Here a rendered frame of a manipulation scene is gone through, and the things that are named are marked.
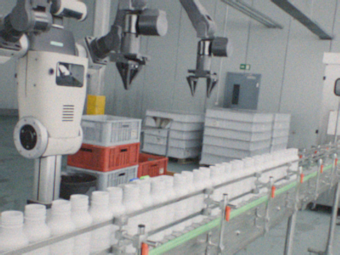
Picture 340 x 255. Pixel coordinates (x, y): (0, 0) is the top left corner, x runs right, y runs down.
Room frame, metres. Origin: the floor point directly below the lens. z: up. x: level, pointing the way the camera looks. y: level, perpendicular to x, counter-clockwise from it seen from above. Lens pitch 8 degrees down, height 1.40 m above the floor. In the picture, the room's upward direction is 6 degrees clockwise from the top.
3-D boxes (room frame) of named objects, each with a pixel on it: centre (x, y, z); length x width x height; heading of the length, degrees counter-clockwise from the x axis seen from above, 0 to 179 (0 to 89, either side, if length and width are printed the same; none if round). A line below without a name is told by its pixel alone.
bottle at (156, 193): (1.16, 0.08, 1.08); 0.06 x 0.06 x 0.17
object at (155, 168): (4.68, 0.55, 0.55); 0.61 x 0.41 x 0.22; 155
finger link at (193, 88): (1.67, 0.00, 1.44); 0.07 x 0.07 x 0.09; 62
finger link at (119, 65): (1.25, 0.19, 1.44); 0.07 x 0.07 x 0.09; 62
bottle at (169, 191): (1.22, 0.06, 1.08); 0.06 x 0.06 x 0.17
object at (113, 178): (4.00, 0.79, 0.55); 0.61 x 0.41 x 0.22; 159
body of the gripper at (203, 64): (1.66, -0.01, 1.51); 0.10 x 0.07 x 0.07; 62
